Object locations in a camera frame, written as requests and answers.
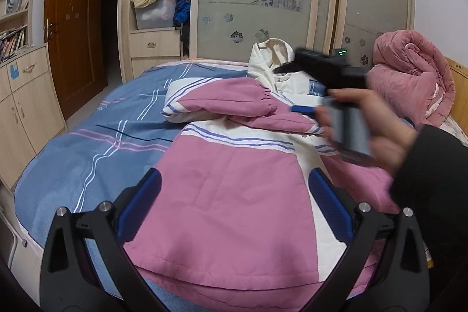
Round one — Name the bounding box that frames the pink and white hooded jacket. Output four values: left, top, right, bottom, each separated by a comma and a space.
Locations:
125, 39, 398, 311

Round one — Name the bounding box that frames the translucent storage box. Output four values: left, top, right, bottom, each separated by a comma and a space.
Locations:
135, 0, 176, 30

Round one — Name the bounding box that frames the light wood cabinet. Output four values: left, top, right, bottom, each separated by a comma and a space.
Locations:
1, 44, 68, 190

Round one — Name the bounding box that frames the rolled pink quilt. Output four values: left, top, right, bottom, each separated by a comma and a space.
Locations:
367, 29, 455, 129

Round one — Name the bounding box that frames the black right sleeve forearm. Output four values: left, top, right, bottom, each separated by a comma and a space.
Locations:
390, 126, 467, 311

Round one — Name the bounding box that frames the brown wooden door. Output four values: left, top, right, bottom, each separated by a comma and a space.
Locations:
44, 0, 107, 119

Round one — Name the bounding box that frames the blue garment in wardrobe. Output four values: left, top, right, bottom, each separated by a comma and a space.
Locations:
174, 0, 190, 27

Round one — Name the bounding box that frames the wooden headboard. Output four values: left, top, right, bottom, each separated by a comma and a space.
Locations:
446, 57, 468, 134

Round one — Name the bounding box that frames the person right hand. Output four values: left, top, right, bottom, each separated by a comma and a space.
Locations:
328, 89, 418, 176

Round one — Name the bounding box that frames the blue plaid bed blanket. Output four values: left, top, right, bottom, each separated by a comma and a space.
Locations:
13, 62, 257, 312

